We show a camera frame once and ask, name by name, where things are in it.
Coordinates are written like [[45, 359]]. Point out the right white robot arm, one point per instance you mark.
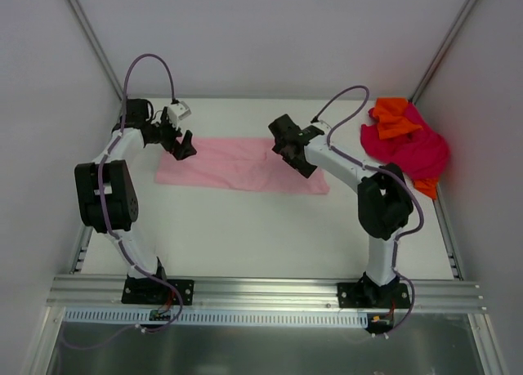
[[383, 203]]

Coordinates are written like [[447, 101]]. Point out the left black base bracket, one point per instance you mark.
[[145, 291]]

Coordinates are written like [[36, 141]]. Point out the right aluminium corner post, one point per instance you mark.
[[451, 35]]

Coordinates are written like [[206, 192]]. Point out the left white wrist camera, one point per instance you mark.
[[177, 112]]

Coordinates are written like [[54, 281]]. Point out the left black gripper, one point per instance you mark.
[[172, 137]]

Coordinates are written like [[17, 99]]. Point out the aluminium mounting rail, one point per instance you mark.
[[431, 296]]

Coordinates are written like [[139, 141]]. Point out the right black base bracket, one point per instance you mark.
[[366, 294]]

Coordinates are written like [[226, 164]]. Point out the white slotted cable duct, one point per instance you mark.
[[263, 318]]

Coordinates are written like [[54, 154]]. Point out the left aluminium corner post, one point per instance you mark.
[[85, 26]]

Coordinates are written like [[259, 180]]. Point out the orange t-shirt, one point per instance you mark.
[[390, 114]]

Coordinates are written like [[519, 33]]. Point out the black base bracket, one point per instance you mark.
[[145, 291], [366, 294]]

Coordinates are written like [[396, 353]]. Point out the magenta t-shirt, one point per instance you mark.
[[422, 155]]

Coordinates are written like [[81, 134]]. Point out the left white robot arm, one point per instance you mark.
[[107, 199]]

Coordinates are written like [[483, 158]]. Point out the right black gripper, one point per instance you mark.
[[292, 147]]

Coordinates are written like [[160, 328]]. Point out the aluminium corner post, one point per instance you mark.
[[85, 26], [451, 35]]

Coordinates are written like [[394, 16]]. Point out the pink t-shirt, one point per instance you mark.
[[245, 164]]

